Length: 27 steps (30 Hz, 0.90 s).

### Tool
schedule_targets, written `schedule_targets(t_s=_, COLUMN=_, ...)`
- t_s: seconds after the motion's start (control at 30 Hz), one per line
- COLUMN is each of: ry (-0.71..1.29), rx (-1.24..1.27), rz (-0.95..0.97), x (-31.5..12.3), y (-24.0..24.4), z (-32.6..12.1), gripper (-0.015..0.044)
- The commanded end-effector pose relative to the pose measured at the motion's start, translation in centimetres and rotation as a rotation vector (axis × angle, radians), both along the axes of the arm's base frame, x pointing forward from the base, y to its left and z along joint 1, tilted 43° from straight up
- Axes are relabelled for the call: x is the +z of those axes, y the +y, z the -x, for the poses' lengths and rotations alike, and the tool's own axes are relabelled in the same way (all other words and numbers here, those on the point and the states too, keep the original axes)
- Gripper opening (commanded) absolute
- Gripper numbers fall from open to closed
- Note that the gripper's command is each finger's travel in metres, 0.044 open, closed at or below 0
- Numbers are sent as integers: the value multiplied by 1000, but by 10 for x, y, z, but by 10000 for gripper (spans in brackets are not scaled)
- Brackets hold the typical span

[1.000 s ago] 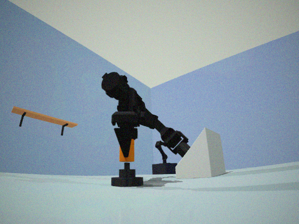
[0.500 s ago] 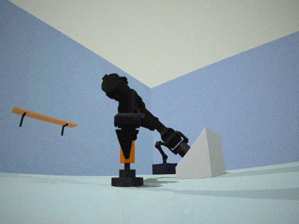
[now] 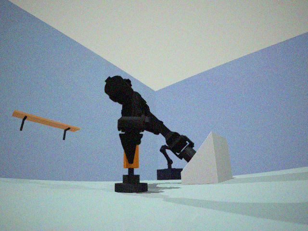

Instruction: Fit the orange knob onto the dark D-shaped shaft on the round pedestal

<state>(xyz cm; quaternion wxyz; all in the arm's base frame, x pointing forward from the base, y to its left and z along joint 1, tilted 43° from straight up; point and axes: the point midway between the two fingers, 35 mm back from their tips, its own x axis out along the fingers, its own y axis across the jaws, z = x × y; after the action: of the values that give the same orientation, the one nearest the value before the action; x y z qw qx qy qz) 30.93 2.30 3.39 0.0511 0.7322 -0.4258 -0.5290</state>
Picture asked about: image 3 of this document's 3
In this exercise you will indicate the orange knob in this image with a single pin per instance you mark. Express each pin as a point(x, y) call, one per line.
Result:
point(135, 161)

